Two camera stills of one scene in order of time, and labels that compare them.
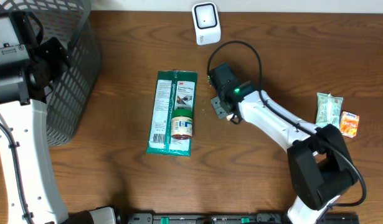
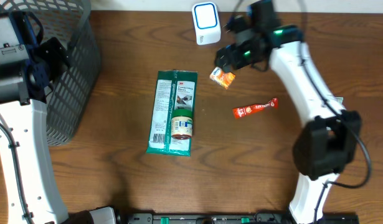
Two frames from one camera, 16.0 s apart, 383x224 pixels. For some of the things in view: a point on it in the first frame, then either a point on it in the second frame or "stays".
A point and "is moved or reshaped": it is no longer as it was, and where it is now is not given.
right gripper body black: [222, 99] → [245, 54]
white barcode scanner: [206, 22] stays
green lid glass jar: [182, 124] stays
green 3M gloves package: [175, 89] stays
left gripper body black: [48, 65] stays
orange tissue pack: [229, 117] is moved or reshaped
